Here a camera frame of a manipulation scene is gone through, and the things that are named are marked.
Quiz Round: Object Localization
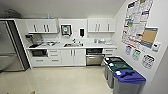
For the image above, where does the stainless steel dishwasher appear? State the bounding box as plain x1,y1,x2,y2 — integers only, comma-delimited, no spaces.
85,48,104,67

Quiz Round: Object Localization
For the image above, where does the white drawer stack beside dishwasher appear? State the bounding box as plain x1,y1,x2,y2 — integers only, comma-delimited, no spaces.
102,47,118,58

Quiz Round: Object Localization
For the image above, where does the chrome sink faucet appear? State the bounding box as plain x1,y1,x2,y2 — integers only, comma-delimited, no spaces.
71,38,77,45

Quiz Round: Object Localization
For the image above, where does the black soap dispenser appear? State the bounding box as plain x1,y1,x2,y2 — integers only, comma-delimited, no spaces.
78,28,85,38

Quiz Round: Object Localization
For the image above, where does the steel paper towel dispenser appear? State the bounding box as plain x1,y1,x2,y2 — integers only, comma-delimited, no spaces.
60,23,73,37

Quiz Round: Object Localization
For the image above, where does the white drawer stack beside microwave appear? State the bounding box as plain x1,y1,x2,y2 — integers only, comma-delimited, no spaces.
47,49,63,66

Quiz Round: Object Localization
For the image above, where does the black built-in microwave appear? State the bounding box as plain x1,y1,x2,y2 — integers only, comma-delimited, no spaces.
30,49,49,58

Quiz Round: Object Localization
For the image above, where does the light blue bottle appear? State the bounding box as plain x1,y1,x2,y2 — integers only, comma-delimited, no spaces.
46,13,51,20

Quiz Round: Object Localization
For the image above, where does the grey bin with blue lid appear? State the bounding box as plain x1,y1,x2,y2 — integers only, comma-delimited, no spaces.
112,69,147,94

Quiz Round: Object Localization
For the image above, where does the brown cork notice sheet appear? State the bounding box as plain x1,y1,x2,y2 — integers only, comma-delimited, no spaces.
140,27,159,49

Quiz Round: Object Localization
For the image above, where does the stainless steel refrigerator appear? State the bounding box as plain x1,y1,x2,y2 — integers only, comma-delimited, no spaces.
0,19,31,73

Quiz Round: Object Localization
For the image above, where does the white wide wall cabinet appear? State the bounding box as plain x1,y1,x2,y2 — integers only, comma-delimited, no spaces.
87,17,117,33

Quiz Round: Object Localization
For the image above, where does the small round-print wall poster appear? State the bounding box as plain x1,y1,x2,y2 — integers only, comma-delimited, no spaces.
124,45,133,56
132,48,142,62
141,53,156,70

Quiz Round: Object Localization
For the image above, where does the white double-door wall cabinet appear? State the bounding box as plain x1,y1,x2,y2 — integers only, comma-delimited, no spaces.
24,18,60,34

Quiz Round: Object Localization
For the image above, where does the large colourful wall poster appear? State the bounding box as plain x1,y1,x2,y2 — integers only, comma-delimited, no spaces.
121,0,155,48

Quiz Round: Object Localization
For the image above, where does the small white wall box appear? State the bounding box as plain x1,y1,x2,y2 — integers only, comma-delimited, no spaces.
152,42,162,52

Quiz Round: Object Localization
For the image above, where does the dark wire basket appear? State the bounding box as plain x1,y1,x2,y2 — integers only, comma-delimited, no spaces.
3,8,23,19

